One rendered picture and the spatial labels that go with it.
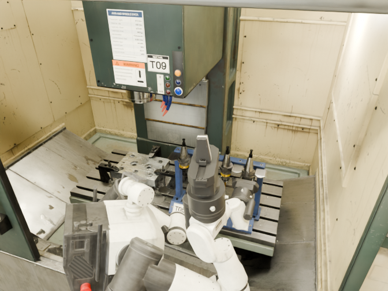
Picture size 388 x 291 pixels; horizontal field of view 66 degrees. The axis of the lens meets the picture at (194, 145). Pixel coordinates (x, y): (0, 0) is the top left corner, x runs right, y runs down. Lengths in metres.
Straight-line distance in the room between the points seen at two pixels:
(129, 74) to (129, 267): 0.85
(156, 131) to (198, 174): 1.67
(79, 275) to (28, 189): 1.38
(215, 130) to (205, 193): 1.50
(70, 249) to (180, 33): 0.84
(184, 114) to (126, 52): 0.86
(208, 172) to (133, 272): 0.35
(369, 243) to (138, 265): 0.60
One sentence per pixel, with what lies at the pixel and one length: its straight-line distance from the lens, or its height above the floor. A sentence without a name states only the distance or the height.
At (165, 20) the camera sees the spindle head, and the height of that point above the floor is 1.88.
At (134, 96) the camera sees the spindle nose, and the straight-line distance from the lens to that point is 1.58.
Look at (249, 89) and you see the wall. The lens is 2.33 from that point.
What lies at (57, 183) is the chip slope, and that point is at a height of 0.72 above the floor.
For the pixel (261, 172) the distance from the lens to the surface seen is 1.47.
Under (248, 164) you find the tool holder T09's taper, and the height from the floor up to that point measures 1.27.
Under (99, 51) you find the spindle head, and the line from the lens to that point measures 1.43.
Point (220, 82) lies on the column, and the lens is 1.97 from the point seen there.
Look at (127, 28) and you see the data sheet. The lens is 1.33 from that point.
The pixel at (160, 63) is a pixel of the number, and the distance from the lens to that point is 1.30.
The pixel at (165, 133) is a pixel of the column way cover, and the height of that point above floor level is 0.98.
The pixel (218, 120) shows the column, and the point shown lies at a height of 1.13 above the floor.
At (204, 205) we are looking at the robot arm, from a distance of 0.67.
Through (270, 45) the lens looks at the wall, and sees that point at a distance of 2.22.
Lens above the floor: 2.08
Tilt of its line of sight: 32 degrees down
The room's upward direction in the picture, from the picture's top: straight up
